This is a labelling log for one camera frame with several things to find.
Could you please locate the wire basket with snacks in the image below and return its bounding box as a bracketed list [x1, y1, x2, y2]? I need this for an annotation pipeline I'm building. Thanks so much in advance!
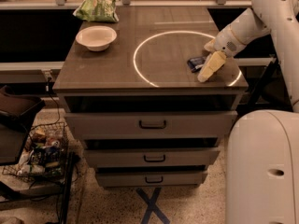
[2, 122, 68, 182]

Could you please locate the black cable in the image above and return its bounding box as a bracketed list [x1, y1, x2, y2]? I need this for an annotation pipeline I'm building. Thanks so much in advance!
[46, 77, 62, 126]

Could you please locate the drawer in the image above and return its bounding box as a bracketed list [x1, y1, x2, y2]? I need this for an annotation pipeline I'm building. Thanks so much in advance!
[95, 171, 207, 188]
[84, 147, 220, 168]
[64, 111, 236, 140]

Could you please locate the blue tape cross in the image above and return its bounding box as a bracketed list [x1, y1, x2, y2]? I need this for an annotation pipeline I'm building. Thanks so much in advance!
[136, 188, 170, 224]

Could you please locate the white bowl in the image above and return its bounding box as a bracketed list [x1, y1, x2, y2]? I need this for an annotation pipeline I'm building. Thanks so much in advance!
[76, 26, 117, 51]

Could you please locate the dark chair on left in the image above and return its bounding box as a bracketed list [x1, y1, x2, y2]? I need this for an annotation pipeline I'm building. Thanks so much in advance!
[0, 86, 45, 165]

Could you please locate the grey drawer cabinet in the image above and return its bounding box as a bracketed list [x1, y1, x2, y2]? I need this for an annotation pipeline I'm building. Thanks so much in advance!
[53, 7, 248, 174]

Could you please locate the blue rxbar blueberry bar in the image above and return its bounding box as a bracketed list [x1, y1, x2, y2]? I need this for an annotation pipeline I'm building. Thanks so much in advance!
[187, 56, 206, 73]

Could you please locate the top drawer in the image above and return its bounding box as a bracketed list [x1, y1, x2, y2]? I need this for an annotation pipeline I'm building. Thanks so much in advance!
[64, 111, 236, 140]

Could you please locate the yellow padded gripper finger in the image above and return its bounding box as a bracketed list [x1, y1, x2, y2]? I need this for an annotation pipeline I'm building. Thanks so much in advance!
[197, 51, 226, 82]
[204, 39, 216, 53]

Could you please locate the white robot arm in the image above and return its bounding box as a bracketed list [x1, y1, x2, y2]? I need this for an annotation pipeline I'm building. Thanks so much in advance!
[198, 0, 299, 224]

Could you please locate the green jalapeno chip bag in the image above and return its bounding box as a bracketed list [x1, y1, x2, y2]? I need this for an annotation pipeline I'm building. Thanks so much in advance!
[73, 0, 119, 23]

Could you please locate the middle drawer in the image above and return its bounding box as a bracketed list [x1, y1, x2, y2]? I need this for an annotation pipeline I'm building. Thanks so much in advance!
[84, 147, 220, 168]

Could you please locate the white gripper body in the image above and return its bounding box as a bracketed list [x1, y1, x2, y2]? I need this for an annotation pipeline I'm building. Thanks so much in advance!
[213, 25, 246, 57]

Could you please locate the bottom drawer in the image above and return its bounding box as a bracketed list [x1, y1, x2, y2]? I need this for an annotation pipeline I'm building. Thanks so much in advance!
[95, 171, 207, 188]

